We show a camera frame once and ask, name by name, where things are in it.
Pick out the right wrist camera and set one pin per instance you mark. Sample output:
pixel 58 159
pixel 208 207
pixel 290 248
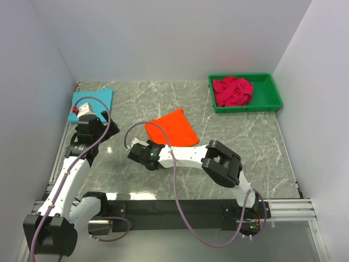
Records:
pixel 139 143

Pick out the orange t shirt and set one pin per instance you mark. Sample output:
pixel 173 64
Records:
pixel 177 128

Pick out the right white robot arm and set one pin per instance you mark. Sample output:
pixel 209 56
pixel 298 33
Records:
pixel 219 162

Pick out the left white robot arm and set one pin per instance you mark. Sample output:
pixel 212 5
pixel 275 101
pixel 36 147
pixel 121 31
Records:
pixel 54 229

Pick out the crumpled pink t shirt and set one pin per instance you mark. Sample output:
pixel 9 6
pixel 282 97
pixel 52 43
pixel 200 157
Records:
pixel 232 91

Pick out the green plastic bin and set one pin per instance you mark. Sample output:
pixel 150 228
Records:
pixel 265 96

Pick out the aluminium frame rail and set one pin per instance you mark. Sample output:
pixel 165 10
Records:
pixel 291 209

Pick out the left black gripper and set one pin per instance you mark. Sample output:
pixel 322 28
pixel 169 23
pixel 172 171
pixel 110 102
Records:
pixel 112 129

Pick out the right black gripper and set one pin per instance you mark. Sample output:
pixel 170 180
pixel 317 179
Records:
pixel 151 144

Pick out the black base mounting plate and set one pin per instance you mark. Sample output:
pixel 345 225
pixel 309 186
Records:
pixel 163 215

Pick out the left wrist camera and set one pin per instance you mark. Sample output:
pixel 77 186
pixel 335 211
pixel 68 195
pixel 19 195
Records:
pixel 84 109

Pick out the folded light blue t shirt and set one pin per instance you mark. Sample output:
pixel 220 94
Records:
pixel 105 95

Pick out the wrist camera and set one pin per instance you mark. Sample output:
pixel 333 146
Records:
pixel 139 143
pixel 84 109

